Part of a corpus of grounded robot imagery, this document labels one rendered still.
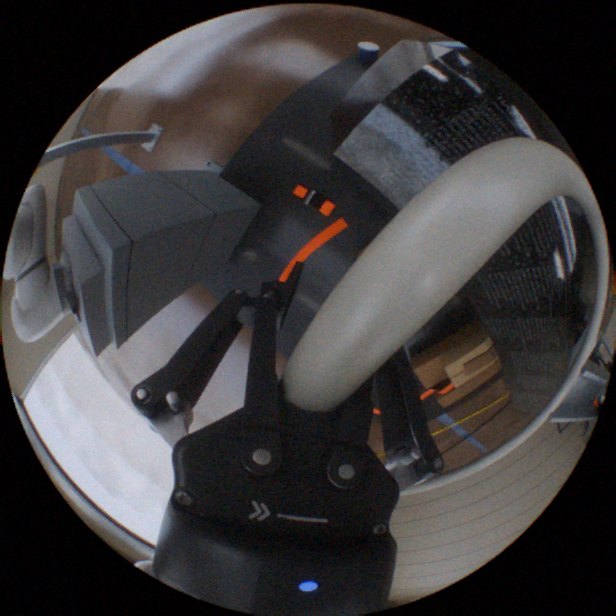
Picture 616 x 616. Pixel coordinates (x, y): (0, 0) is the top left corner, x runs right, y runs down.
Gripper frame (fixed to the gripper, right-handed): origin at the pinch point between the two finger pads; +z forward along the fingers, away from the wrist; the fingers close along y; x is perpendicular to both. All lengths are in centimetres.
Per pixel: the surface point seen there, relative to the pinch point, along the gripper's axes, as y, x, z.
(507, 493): 469, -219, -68
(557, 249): 31.7, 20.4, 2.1
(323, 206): -4, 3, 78
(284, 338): -4, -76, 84
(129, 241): -39.7, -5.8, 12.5
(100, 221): -51, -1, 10
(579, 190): 10.3, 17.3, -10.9
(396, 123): 3.4, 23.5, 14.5
